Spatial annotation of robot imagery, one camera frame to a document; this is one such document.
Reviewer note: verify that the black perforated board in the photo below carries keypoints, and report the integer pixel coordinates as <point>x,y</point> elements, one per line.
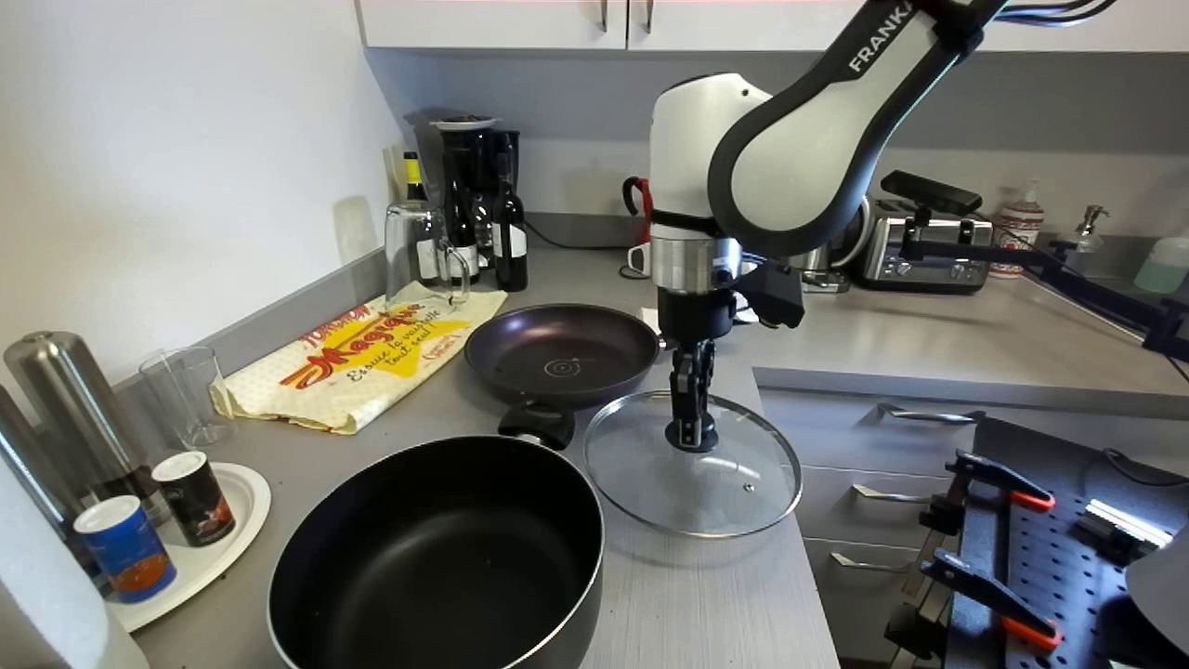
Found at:
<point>1053,581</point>

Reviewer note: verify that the clear plastic jar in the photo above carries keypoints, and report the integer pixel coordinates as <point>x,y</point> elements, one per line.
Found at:
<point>1019,222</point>

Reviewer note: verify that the black frying pan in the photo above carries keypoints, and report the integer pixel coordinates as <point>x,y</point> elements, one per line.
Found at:
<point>559,353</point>

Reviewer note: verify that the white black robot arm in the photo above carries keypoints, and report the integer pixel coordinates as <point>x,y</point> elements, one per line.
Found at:
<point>804,162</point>

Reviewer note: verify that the white paper towel roll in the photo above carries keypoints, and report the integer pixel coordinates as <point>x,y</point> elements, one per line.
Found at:
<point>38,596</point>

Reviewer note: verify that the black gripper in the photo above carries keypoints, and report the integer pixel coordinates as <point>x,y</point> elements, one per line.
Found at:
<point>696,319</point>

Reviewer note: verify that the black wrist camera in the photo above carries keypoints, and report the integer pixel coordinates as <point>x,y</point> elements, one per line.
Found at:
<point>773,295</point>

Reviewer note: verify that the black cooking pot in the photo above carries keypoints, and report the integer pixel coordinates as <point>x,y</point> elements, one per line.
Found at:
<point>431,570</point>

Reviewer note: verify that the grey drawer unit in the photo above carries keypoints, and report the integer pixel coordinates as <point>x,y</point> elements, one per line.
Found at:
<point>855,522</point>

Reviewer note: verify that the black coffee machine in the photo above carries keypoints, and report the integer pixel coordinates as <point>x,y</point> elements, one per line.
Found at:
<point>447,136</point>

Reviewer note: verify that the white oval plate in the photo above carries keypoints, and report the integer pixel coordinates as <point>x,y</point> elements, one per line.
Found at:
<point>235,506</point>

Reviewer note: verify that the steel cylinder mill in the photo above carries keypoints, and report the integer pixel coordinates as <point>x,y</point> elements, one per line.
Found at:
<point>77,394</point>
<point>23,459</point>

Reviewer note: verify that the dark printed cup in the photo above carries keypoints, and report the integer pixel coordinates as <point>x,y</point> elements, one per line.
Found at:
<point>196,503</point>

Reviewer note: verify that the small clear glass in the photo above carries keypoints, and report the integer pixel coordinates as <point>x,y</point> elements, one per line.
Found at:
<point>161,394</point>
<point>210,390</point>

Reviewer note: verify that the wine bottle yellow foil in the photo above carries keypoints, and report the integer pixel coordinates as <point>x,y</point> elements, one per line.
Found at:
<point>424,253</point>

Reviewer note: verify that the dark wine bottle white label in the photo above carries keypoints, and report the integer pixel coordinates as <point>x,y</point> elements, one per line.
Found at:
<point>515,234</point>
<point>467,246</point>

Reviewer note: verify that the blue printed cup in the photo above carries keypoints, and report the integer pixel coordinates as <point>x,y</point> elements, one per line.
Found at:
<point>129,555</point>

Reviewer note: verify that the round glass lid black knob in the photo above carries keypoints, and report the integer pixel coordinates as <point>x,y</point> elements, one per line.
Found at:
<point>728,486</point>

